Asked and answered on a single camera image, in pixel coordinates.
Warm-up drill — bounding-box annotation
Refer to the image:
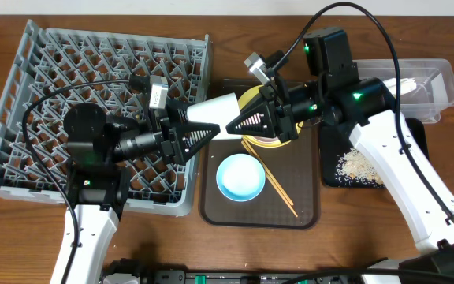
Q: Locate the lower wooden chopstick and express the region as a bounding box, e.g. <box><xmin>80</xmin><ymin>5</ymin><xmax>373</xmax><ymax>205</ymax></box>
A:
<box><xmin>240</xmin><ymin>140</ymin><xmax>299</xmax><ymax>219</ymax></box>

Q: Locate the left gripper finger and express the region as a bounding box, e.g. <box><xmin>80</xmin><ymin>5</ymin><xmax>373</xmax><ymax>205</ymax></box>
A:
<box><xmin>166</xmin><ymin>99</ymin><xmax>190</xmax><ymax>122</ymax></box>
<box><xmin>169</xmin><ymin>122</ymin><xmax>220</xmax><ymax>165</ymax></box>

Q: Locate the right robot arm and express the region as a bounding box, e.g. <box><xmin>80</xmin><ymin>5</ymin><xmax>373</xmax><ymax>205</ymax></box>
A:
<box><xmin>227</xmin><ymin>28</ymin><xmax>454</xmax><ymax>283</ymax></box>

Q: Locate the rice food waste pile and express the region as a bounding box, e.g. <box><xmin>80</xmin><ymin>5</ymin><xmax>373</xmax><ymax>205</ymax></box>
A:
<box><xmin>334</xmin><ymin>148</ymin><xmax>384</xmax><ymax>188</ymax></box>

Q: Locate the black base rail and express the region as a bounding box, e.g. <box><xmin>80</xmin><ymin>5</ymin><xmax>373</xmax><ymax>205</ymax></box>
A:
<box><xmin>104</xmin><ymin>260</ymin><xmax>370</xmax><ymax>284</ymax></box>

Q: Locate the clear plastic bin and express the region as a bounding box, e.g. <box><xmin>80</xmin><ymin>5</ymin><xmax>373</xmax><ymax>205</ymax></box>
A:
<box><xmin>356</xmin><ymin>58</ymin><xmax>454</xmax><ymax>124</ymax></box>

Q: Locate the wooden chopstick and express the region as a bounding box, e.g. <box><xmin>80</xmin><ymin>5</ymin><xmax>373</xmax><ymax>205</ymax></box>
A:
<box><xmin>242</xmin><ymin>138</ymin><xmax>295</xmax><ymax>207</ymax></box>
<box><xmin>240</xmin><ymin>140</ymin><xmax>299</xmax><ymax>219</ymax></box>

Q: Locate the brown serving tray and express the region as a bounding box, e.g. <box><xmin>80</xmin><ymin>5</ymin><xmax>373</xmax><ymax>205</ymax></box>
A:
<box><xmin>199</xmin><ymin>77</ymin><xmax>322</xmax><ymax>230</ymax></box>

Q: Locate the grey plastic dish rack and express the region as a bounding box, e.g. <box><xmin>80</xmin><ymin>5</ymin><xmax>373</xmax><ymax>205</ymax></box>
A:
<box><xmin>0</xmin><ymin>21</ymin><xmax>212</xmax><ymax>204</ymax></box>

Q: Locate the upper wooden chopstick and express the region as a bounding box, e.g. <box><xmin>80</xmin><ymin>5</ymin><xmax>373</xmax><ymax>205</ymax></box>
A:
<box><xmin>242</xmin><ymin>138</ymin><xmax>295</xmax><ymax>207</ymax></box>

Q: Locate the white cup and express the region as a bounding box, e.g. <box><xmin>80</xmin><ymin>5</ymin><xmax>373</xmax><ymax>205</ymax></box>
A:
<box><xmin>187</xmin><ymin>93</ymin><xmax>242</xmax><ymax>140</ymax></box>

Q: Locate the black tray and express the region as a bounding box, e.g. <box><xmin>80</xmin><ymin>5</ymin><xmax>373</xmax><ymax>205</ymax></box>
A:
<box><xmin>317</xmin><ymin>117</ymin><xmax>434</xmax><ymax>189</ymax></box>

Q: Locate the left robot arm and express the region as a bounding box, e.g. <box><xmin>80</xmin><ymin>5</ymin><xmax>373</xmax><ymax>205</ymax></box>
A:
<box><xmin>51</xmin><ymin>100</ymin><xmax>221</xmax><ymax>283</ymax></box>

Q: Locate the light blue bowl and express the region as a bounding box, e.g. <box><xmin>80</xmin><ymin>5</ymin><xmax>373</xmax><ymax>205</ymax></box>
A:
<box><xmin>215</xmin><ymin>154</ymin><xmax>266</xmax><ymax>202</ymax></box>

